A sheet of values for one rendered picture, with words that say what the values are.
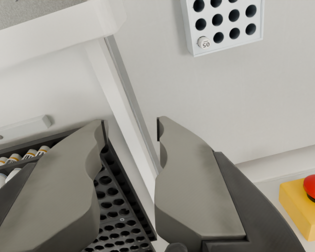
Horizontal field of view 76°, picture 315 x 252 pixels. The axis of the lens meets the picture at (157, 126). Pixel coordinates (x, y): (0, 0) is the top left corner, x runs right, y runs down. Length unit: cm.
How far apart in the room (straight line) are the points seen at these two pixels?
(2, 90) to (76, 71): 8
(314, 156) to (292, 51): 22
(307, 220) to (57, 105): 34
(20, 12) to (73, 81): 95
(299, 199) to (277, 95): 16
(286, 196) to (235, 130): 12
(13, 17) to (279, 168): 114
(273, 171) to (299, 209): 12
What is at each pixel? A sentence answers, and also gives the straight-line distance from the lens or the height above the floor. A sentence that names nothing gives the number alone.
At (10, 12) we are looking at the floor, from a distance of 119.
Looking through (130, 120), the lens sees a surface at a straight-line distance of 18.
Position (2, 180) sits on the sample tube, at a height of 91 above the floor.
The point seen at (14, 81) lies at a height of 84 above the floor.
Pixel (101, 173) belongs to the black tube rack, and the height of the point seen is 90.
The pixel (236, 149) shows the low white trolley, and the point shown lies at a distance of 41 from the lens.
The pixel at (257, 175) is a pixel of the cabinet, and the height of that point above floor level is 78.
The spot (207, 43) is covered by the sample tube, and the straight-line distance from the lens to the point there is 25.
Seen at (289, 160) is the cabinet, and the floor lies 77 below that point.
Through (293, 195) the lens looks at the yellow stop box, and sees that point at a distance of 37.
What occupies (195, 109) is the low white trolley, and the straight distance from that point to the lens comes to 33.
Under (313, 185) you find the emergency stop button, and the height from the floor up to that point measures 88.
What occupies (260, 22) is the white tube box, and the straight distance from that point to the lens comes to 29.
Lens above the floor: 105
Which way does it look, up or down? 58 degrees down
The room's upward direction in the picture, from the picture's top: 172 degrees clockwise
